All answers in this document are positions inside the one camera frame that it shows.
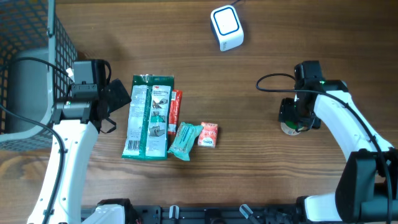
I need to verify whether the green lid jar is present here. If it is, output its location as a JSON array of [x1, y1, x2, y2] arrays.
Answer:
[[280, 121, 300, 136]]

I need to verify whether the green sponge package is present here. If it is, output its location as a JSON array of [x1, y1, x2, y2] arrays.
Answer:
[[122, 75, 174, 161]]

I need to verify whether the red stick packet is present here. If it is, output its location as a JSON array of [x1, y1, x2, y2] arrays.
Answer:
[[168, 90, 182, 135]]

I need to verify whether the teal snack packet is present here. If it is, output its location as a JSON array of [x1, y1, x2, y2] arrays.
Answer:
[[167, 122, 203, 161]]

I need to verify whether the orange small box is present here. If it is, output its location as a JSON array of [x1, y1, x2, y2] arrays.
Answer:
[[198, 122, 218, 148]]

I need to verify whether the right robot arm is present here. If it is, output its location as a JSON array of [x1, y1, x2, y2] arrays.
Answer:
[[279, 61, 397, 223]]

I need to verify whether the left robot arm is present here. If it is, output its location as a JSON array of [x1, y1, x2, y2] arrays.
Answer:
[[27, 59, 131, 223]]

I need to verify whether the white barcode scanner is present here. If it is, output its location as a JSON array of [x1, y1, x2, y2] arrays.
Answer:
[[210, 5, 244, 52]]

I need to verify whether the grey plastic mesh basket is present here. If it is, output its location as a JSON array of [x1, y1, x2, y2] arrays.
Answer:
[[1, 1, 78, 151]]

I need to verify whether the right camera cable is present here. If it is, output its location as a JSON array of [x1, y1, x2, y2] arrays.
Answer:
[[256, 73, 394, 224]]

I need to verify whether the camera cable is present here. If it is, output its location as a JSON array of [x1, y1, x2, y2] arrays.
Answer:
[[0, 57, 72, 224], [256, 73, 394, 224]]

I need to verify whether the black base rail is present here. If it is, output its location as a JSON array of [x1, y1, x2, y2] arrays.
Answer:
[[80, 203, 305, 224]]

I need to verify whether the left camera cable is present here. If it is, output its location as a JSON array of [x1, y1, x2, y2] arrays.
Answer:
[[0, 57, 72, 224]]

